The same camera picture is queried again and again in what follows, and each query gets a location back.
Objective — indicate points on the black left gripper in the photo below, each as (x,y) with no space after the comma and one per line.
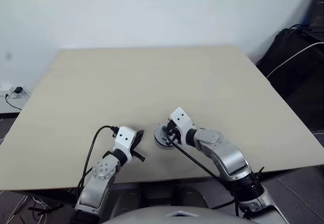
(136,155)

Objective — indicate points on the black equipment rack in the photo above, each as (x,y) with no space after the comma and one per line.
(317,14)

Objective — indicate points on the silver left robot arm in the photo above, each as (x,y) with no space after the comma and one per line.
(103,171)

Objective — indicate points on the silver robot torso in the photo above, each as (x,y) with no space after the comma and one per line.
(152,216)

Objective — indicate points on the silver motor lid circuit board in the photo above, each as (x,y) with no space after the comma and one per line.
(159,134)

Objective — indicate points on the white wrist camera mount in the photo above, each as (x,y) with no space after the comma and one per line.
(124,138)
(181,119)

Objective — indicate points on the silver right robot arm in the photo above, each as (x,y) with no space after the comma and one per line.
(227,155)

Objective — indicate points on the silver motor housing copper windings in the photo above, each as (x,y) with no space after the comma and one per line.
(162,145)

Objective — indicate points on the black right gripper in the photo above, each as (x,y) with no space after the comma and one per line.
(174,138)

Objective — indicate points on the black bag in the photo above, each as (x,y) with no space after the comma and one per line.
(291,82)

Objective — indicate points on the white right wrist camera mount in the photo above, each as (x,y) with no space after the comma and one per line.
(181,119)

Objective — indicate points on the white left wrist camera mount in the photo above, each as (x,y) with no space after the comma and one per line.
(124,138)

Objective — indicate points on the dark grey rounded shape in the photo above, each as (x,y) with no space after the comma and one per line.
(189,196)

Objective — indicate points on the white power strip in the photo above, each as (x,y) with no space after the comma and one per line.
(24,92)

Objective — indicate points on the black plug adapter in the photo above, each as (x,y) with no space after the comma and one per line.
(18,90)

